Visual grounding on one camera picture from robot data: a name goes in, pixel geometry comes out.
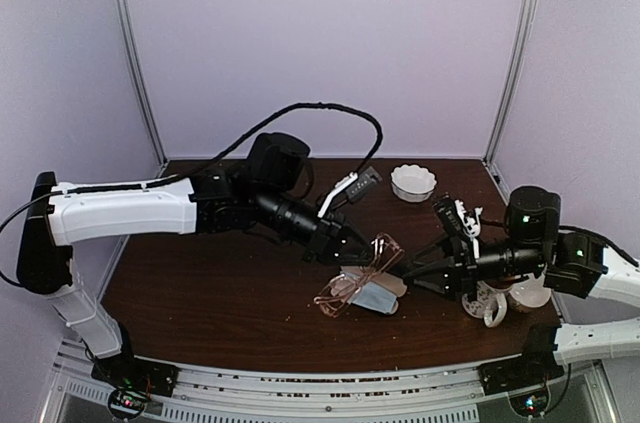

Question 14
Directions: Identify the light blue cloth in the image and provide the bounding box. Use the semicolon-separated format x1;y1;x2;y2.
349;282;398;315

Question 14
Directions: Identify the aluminium right corner post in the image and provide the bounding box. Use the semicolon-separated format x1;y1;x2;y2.
483;0;539;168

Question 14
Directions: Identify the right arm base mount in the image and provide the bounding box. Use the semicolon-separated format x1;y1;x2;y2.
478;324;572;421

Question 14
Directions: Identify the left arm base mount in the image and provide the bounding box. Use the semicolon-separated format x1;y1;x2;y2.
85;337;179;422

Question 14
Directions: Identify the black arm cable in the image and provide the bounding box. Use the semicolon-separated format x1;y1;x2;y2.
0;101;385;289
479;217;640;264

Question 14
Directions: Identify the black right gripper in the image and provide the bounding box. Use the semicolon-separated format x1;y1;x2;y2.
403;232;548;304

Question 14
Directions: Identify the aluminium left corner post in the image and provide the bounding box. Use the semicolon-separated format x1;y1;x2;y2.
115;0;168;166

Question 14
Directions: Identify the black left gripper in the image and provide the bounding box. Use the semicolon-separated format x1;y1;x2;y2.
254;184;383;267

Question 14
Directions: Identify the white cream bowl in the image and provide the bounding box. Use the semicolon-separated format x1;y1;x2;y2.
507;278;551;313

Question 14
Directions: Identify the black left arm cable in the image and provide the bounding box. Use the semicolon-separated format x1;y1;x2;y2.
0;101;385;289

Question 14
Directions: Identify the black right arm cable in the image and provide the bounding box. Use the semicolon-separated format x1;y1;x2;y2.
479;217;640;264

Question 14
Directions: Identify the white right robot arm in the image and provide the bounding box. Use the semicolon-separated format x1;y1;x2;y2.
401;186;639;385

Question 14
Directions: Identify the white patterned mug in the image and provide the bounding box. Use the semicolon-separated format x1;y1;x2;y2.
461;281;508;328

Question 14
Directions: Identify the black woven glasses case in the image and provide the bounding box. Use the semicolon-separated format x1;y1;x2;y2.
330;266;407;307

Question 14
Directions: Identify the aluminium corner post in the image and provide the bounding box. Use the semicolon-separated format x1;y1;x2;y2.
483;0;539;168
115;0;168;166

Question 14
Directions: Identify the white scalloped ceramic dish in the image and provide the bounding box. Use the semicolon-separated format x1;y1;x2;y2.
390;164;437;203

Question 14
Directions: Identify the aluminium front frame rail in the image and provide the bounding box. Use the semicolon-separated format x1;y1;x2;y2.
36;339;622;422

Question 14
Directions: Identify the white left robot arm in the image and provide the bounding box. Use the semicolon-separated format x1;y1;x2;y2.
16;133;373;387

